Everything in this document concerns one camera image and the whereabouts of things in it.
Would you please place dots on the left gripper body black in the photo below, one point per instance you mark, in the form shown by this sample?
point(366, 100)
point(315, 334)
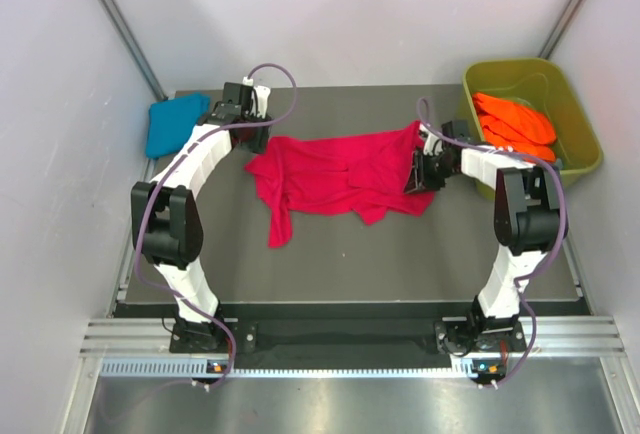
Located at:
point(255, 138)

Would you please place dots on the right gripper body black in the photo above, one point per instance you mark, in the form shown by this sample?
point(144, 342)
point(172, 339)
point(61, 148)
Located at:
point(436, 171)

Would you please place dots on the red t shirt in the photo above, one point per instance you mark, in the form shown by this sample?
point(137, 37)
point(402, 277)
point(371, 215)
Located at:
point(365, 174)

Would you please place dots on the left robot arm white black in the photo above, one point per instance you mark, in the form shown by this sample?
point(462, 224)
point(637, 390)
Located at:
point(165, 216)

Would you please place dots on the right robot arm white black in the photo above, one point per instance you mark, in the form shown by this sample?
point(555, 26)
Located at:
point(529, 224)

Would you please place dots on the folded blue t shirt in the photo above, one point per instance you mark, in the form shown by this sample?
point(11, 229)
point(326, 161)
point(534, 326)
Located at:
point(171, 123)

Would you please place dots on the orange t shirt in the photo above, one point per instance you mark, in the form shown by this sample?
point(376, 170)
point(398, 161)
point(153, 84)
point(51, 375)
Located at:
point(513, 126)

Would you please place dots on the olive green plastic bin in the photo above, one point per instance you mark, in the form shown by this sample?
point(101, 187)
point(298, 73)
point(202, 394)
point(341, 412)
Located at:
point(541, 85)

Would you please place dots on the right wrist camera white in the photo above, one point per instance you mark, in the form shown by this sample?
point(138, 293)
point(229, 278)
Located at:
point(432, 142)

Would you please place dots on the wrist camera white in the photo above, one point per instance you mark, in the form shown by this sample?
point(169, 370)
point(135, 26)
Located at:
point(259, 98)
point(432, 142)

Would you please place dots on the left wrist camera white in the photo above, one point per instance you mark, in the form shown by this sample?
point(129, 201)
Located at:
point(259, 98)

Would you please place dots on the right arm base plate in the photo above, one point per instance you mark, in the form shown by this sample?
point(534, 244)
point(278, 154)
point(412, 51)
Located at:
point(459, 337)

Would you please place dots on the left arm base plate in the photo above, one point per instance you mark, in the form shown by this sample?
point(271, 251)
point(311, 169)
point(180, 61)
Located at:
point(245, 339)

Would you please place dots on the aluminium frame rail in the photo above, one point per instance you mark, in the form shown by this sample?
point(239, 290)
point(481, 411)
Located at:
point(555, 336)

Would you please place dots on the slotted cable duct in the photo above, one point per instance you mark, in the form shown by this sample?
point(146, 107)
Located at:
point(202, 368)

